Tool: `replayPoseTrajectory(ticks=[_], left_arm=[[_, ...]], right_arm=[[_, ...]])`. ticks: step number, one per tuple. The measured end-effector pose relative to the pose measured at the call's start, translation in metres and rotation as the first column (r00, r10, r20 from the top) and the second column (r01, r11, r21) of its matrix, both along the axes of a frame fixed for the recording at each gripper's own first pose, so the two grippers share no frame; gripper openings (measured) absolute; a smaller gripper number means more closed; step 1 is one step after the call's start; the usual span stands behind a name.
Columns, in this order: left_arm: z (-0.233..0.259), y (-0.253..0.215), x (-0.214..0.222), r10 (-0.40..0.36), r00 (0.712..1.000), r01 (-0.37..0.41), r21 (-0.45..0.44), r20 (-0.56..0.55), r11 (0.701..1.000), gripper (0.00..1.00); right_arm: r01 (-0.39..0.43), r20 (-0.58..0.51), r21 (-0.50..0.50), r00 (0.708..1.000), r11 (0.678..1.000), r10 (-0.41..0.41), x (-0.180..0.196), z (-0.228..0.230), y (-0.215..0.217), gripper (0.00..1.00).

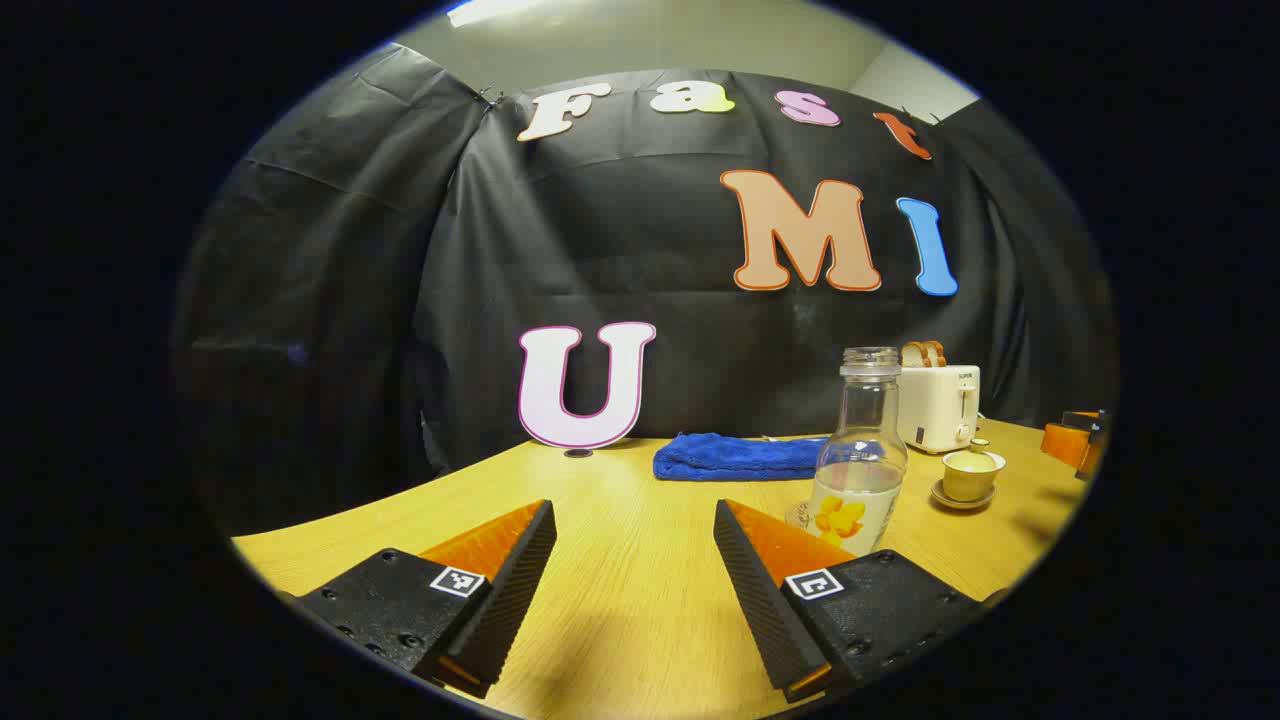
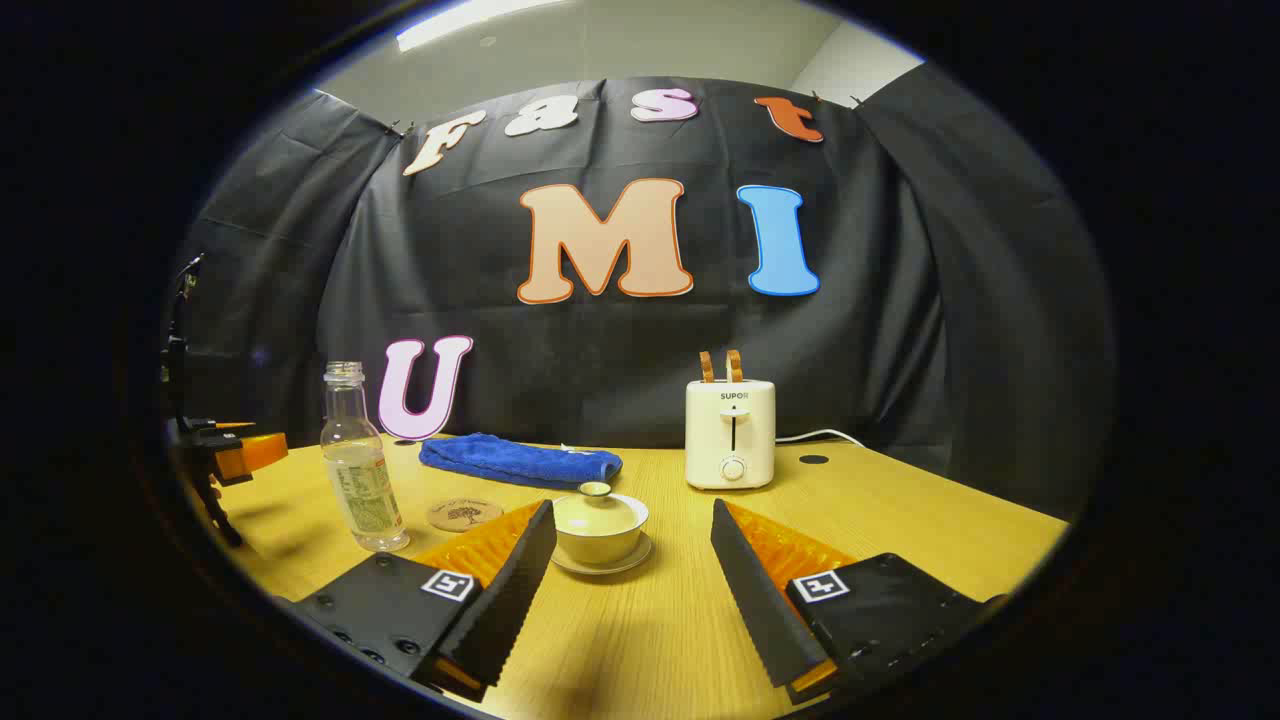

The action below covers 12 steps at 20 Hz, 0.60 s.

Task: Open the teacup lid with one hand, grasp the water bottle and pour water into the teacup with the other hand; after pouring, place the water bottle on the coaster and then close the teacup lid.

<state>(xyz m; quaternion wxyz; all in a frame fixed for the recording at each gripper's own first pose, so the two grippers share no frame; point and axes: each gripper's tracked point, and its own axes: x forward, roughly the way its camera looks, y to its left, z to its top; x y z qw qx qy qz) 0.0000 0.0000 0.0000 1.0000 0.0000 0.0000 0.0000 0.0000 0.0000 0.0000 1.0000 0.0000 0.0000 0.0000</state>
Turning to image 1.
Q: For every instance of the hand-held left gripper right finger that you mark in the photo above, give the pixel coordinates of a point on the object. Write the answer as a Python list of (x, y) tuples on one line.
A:
[(762, 590)]

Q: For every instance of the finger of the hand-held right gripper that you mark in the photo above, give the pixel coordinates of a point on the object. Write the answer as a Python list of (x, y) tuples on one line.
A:
[(1068, 445)]

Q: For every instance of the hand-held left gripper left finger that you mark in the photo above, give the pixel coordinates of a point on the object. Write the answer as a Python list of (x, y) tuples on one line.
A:
[(510, 590)]

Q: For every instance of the round cork coaster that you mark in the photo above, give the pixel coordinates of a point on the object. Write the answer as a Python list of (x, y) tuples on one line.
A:
[(797, 516)]

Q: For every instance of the clear glass water bottle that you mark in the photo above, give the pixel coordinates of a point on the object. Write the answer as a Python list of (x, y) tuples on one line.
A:
[(860, 470)]

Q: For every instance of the cream saucer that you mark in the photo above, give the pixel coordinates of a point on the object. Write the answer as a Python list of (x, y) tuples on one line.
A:
[(955, 503)]

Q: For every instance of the blue towel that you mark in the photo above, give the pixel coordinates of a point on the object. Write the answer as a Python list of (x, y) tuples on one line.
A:
[(730, 458)]

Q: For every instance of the white toaster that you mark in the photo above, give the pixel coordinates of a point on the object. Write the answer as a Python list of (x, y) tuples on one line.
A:
[(935, 405)]

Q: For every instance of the toast slice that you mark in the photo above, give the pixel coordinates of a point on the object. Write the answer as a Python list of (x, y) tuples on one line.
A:
[(914, 355), (937, 353)]

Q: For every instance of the black backdrop cloth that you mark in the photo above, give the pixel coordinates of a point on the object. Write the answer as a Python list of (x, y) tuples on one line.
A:
[(640, 260)]

